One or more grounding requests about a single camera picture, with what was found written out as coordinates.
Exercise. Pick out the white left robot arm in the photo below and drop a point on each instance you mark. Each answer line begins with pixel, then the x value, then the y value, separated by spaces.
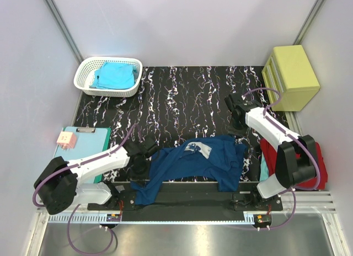
pixel 66 183

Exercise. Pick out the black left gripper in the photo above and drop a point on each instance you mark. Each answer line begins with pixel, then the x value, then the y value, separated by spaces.
pixel 150 147

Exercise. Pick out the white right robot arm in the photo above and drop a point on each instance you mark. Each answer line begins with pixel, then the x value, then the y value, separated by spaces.
pixel 296 155

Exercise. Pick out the light blue clipboard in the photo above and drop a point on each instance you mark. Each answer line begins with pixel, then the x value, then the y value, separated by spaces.
pixel 90 141

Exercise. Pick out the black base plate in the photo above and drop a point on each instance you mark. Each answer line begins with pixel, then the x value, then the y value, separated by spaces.
pixel 191 202

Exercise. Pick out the pink small box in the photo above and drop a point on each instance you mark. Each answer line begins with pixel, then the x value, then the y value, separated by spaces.
pixel 67 140

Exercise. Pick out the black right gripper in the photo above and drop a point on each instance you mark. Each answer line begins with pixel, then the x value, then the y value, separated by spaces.
pixel 231 130

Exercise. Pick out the red folded t-shirt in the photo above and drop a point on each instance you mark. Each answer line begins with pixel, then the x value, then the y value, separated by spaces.
pixel 270 156

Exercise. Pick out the teal folded cloth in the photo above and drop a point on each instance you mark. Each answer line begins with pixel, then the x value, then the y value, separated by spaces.
pixel 264 171

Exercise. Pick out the light blue t-shirt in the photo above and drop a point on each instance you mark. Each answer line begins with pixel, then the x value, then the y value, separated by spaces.
pixel 116 76

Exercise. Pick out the dark blue t-shirt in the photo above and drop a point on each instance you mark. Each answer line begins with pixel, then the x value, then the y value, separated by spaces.
pixel 219 158

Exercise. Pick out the yellow-green drawer box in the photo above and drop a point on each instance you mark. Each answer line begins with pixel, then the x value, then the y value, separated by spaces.
pixel 289 71

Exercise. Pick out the white plastic basket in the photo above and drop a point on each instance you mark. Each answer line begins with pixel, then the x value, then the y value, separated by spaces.
pixel 84 76

